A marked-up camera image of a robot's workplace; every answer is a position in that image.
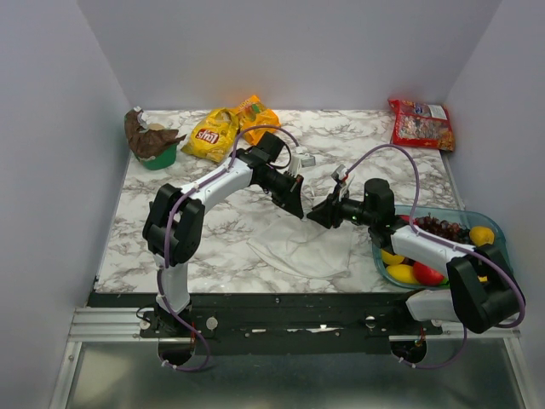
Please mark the green bowl with brown paper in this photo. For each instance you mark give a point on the green bowl with brown paper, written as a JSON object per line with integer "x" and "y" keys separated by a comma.
{"x": 154, "y": 146}

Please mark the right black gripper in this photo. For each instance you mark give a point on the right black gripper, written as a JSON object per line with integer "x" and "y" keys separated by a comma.
{"x": 329, "y": 212}

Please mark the red snack bag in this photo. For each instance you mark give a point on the red snack bag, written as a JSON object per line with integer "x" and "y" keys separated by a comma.
{"x": 422, "y": 125}

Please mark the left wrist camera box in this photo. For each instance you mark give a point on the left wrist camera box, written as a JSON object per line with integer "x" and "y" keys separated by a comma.
{"x": 300, "y": 158}

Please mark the yellow lemon front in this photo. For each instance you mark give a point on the yellow lemon front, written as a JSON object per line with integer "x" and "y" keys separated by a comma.
{"x": 402, "y": 273}

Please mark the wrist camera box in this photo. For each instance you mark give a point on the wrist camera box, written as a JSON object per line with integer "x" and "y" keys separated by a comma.
{"x": 343, "y": 181}
{"x": 300, "y": 158}

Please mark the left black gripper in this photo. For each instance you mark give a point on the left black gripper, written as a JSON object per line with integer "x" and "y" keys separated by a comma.
{"x": 290, "y": 198}

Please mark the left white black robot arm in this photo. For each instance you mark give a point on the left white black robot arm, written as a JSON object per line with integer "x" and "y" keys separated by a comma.
{"x": 174, "y": 225}

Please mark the yellow chips bag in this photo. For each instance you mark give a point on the yellow chips bag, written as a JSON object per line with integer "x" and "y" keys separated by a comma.
{"x": 213, "y": 137}

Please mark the teal plastic fruit basket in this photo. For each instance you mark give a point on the teal plastic fruit basket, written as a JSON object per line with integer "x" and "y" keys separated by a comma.
{"x": 467, "y": 218}

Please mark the yellow fruit front left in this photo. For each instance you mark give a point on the yellow fruit front left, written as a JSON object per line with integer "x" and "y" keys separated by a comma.
{"x": 391, "y": 259}

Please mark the red apple toy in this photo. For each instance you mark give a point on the red apple toy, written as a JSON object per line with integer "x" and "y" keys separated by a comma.
{"x": 426, "y": 275}

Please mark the yellow lemon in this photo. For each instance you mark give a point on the yellow lemon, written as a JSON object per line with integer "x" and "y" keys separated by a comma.
{"x": 480, "y": 235}
{"x": 402, "y": 273}

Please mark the dark purple grape bunch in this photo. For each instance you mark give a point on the dark purple grape bunch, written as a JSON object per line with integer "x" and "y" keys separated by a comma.
{"x": 451, "y": 231}

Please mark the aluminium frame profile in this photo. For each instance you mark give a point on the aluminium frame profile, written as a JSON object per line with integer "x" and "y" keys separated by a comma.
{"x": 107, "y": 364}

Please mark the orange snack bag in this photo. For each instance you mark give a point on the orange snack bag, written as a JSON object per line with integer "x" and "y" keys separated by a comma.
{"x": 252, "y": 112}

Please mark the white cloth garment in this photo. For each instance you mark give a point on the white cloth garment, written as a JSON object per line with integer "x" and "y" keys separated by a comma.
{"x": 303, "y": 248}

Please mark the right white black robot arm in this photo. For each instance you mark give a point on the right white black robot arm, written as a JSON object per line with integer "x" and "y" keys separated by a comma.
{"x": 482, "y": 292}

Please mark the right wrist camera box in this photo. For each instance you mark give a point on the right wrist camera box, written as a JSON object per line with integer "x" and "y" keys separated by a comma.
{"x": 343, "y": 181}

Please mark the yellow lemon back right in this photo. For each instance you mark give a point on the yellow lemon back right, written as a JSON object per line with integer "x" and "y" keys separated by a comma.
{"x": 480, "y": 235}

